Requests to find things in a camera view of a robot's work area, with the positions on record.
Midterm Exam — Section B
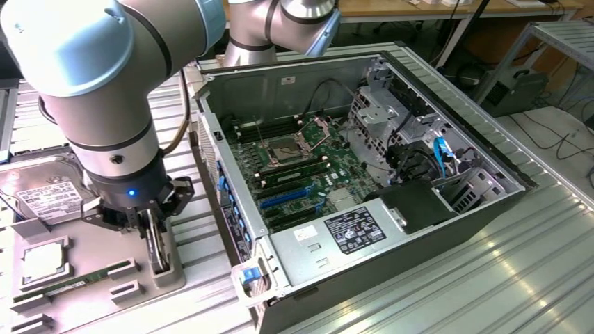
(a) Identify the silver CPU chip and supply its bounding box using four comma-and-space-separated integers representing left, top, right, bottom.
21, 245, 65, 279

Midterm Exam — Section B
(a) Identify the silver perforated drive cage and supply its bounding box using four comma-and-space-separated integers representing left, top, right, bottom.
347, 57, 464, 175

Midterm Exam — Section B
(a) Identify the wooden desk white frame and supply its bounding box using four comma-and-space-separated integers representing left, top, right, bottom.
340, 0, 582, 67

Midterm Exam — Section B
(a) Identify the open black PC case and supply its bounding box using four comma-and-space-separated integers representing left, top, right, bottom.
180, 41, 539, 334

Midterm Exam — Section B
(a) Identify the blue case latch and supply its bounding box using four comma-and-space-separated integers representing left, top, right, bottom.
237, 266, 261, 283

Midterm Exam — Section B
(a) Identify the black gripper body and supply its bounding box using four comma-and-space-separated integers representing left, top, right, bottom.
85, 168, 173, 210

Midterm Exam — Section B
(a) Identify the tan arm cable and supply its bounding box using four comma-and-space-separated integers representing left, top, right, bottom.
160, 65, 193, 157

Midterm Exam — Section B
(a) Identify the open socket cover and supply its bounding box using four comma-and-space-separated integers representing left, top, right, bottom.
293, 116, 343, 151

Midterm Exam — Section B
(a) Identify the green graphics card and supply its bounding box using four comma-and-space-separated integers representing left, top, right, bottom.
139, 207, 171, 275

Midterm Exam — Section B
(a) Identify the blue expansion slot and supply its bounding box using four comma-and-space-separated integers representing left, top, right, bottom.
257, 184, 315, 209

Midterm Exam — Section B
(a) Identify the black plastic air shroud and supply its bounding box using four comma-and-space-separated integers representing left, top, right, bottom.
364, 180, 459, 237

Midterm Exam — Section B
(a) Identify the green motherboard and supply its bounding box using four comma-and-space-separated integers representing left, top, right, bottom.
229, 114, 387, 233

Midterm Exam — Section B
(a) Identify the green RAM stick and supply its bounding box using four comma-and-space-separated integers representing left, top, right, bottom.
13, 259, 129, 302

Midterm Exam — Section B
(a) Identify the silver disk bay bracket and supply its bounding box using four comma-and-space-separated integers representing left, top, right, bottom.
431, 166, 526, 216

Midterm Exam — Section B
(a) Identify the grey metal frame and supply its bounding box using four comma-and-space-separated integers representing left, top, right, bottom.
0, 78, 20, 164

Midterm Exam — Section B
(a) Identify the blue data wire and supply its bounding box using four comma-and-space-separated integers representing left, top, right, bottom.
431, 135, 455, 181

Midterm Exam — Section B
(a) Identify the black box machine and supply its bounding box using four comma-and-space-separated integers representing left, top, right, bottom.
482, 67, 552, 118

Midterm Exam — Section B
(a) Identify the grey parts rack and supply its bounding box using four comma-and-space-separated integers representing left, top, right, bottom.
0, 194, 187, 334

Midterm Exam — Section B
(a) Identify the silver hard disk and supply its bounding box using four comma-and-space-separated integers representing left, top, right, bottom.
0, 154, 101, 226

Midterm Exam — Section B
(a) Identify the thin metal locking lever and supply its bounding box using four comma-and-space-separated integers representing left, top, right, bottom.
252, 113, 268, 145

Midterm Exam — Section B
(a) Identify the grey power supply unit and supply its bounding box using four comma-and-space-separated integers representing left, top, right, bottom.
267, 200, 412, 290

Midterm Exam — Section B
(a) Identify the black floor cable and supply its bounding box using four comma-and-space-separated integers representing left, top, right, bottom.
510, 113, 594, 159

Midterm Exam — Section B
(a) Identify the installed black RAM stick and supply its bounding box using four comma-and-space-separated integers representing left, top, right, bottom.
257, 158, 329, 186

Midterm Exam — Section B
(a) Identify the CPU socket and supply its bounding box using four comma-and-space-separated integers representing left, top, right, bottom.
263, 138, 311, 167

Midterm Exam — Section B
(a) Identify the black looped case cable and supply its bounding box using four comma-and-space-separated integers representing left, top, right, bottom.
300, 79, 359, 118

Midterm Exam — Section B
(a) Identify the black expansion slot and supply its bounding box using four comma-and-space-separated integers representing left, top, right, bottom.
267, 207, 321, 231

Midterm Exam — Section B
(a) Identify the silver chipset heatsink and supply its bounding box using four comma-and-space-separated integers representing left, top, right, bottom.
328, 189, 361, 212

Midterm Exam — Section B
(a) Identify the metal slat side table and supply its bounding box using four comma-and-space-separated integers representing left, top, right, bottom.
476, 19, 594, 105

